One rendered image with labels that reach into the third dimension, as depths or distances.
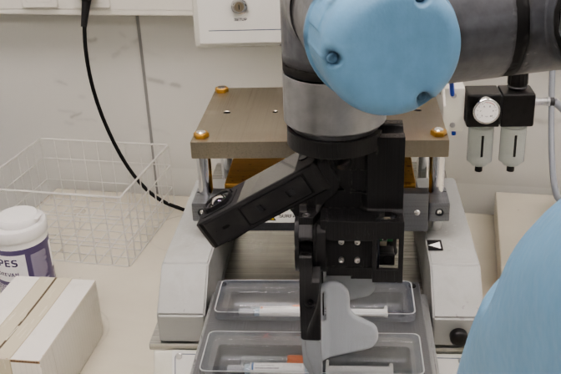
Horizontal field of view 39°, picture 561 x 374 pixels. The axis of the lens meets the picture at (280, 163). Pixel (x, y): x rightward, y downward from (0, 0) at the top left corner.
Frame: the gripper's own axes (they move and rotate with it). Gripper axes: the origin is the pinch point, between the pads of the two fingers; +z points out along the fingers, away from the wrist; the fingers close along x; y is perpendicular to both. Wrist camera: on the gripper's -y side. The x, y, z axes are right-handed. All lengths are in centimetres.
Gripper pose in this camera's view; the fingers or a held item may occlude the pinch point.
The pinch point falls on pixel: (310, 346)
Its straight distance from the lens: 68.1
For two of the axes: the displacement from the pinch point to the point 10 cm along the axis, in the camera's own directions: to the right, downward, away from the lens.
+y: 10.0, 0.0, -0.9
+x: 0.8, -4.0, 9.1
